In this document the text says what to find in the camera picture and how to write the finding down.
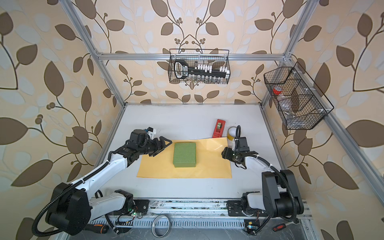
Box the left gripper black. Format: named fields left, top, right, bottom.
left=137, top=135, right=173, bottom=156

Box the green gift box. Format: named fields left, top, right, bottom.
left=173, top=142, right=197, bottom=168

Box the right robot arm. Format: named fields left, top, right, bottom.
left=222, top=137, right=304, bottom=224

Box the yellow tape roll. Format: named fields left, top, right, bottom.
left=227, top=127, right=237, bottom=141

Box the red tape dispenser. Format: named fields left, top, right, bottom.
left=212, top=119, right=226, bottom=138

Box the red capped item in basket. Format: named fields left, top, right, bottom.
left=273, top=86, right=283, bottom=96

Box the black socket tool set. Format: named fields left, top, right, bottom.
left=173, top=60, right=231, bottom=80

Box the orange black screwdriver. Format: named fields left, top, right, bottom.
left=84, top=224, right=110, bottom=234

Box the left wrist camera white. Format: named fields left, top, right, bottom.
left=146, top=127, right=156, bottom=136

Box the aluminium front rail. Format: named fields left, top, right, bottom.
left=64, top=197, right=313, bottom=220

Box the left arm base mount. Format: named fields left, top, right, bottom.
left=113, top=198, right=150, bottom=217

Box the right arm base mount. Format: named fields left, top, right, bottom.
left=226, top=200, right=268, bottom=218

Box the black wire basket right wall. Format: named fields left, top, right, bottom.
left=264, top=62, right=334, bottom=130

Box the black wire basket wall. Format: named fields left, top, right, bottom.
left=167, top=48, right=231, bottom=85
left=264, top=62, right=334, bottom=130

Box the metal ring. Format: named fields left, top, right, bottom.
left=150, top=214, right=172, bottom=239

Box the black wire basket back wall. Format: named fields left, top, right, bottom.
left=167, top=48, right=231, bottom=85

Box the red handled ratchet wrench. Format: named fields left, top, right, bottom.
left=273, top=222, right=297, bottom=232

